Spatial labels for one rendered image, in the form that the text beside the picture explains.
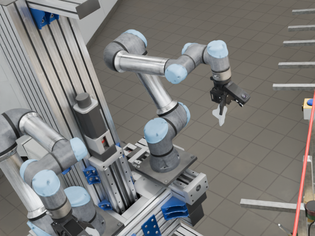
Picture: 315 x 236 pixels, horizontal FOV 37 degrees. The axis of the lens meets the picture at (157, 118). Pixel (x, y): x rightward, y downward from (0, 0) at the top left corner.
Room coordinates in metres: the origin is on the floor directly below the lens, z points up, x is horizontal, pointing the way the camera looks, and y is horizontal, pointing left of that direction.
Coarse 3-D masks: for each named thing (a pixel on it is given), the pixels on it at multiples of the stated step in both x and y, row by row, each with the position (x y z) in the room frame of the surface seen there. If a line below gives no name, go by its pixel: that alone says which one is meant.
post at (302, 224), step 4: (300, 204) 1.21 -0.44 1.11; (304, 204) 1.20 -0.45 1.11; (296, 208) 1.20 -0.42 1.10; (300, 208) 1.19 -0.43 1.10; (304, 208) 1.19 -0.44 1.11; (300, 212) 1.19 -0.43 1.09; (304, 212) 1.18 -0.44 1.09; (300, 216) 1.19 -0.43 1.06; (304, 216) 1.18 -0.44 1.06; (300, 220) 1.19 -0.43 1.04; (304, 220) 1.18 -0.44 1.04; (300, 224) 1.19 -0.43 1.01; (304, 224) 1.18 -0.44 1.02; (300, 228) 1.19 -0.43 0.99; (304, 228) 1.18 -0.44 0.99; (300, 232) 1.19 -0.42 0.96; (304, 232) 1.18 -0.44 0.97
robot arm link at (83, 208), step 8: (72, 192) 1.46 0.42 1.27; (80, 192) 1.45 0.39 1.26; (72, 200) 1.41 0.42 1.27; (80, 200) 1.41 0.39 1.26; (88, 200) 1.44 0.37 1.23; (72, 208) 1.40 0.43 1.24; (80, 208) 1.40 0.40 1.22; (88, 208) 1.42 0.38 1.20; (80, 216) 1.40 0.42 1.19; (88, 216) 1.41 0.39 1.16
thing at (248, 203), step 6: (240, 204) 1.52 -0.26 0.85; (246, 204) 1.51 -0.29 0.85; (252, 204) 1.50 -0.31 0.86; (258, 204) 1.49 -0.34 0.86; (264, 204) 1.48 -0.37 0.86; (270, 204) 1.47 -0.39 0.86; (276, 204) 1.46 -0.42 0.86; (282, 204) 1.45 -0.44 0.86; (288, 204) 1.44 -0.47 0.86; (294, 204) 1.43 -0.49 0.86; (270, 210) 1.46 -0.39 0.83; (276, 210) 1.44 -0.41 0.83; (282, 210) 1.43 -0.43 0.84; (288, 210) 1.42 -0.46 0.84; (294, 210) 1.40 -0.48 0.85
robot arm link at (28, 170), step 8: (32, 160) 1.24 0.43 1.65; (40, 160) 1.22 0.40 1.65; (48, 160) 1.21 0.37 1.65; (24, 168) 1.21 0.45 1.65; (32, 168) 1.19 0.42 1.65; (40, 168) 1.18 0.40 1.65; (48, 168) 1.19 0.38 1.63; (56, 168) 1.19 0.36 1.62; (24, 176) 1.18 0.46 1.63; (32, 176) 1.16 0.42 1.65
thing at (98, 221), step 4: (96, 212) 1.46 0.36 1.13; (96, 216) 1.44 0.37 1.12; (100, 216) 1.47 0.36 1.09; (92, 220) 1.42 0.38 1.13; (96, 220) 1.43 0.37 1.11; (100, 220) 1.46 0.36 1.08; (104, 220) 1.46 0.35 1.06; (92, 224) 1.41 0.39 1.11; (96, 224) 1.42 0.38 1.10; (100, 224) 1.43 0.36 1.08; (104, 224) 1.44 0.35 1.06; (96, 228) 1.41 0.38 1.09; (100, 228) 1.42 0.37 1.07; (104, 228) 1.43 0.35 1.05; (100, 232) 1.40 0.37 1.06
